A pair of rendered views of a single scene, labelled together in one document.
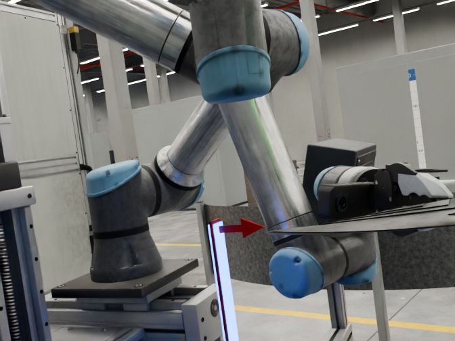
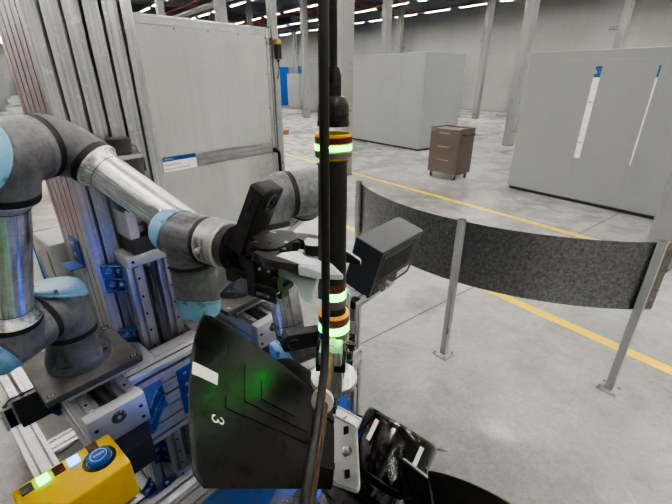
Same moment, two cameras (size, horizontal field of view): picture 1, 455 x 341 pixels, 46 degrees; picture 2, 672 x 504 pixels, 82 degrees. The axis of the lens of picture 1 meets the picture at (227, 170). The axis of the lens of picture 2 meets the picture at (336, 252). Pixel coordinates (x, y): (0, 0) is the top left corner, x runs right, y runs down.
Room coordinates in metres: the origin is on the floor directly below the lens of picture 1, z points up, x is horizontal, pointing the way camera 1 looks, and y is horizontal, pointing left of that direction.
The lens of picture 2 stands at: (0.05, -0.41, 1.72)
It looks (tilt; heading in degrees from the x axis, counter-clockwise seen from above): 24 degrees down; 15
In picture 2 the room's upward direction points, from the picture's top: straight up
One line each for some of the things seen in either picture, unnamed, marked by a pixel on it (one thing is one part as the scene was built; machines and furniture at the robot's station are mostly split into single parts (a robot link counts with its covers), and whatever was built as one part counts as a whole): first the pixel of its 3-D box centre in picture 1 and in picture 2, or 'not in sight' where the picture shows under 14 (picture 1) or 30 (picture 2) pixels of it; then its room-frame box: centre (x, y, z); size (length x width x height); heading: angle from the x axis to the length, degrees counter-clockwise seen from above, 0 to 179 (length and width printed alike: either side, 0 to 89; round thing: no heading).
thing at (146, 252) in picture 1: (124, 249); (233, 275); (1.12, 0.24, 1.09); 0.15 x 0.15 x 0.10
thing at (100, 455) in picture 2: not in sight; (99, 457); (0.42, 0.14, 1.08); 0.04 x 0.04 x 0.02
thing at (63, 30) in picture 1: (72, 49); (274, 58); (2.61, 0.66, 1.82); 0.09 x 0.04 x 0.23; 155
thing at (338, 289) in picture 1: (334, 281); (354, 323); (1.13, -0.19, 0.96); 0.03 x 0.03 x 0.20; 65
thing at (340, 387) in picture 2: not in sight; (333, 360); (0.48, -0.29, 1.34); 0.09 x 0.07 x 0.10; 10
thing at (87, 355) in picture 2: not in sight; (75, 342); (0.67, 0.45, 1.09); 0.15 x 0.15 x 0.10
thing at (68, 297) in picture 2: not in sight; (60, 305); (0.67, 0.45, 1.20); 0.13 x 0.12 x 0.14; 3
